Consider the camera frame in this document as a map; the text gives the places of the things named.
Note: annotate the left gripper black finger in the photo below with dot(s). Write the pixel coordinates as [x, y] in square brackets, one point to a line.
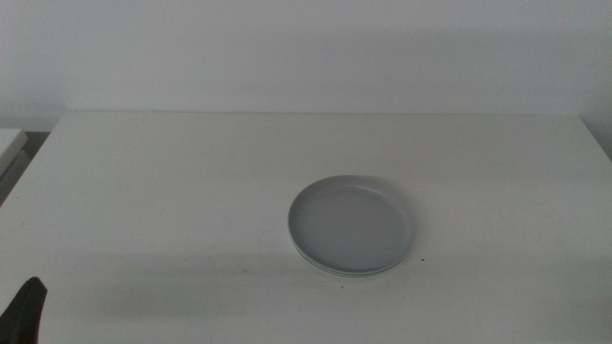
[24, 315]

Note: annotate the green shallow bowl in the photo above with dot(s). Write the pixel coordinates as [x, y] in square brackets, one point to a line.
[330, 272]

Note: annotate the white shallow bowl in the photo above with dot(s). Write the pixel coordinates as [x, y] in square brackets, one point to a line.
[354, 277]

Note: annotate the grey shallow bowl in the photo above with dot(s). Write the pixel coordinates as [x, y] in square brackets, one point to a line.
[351, 224]

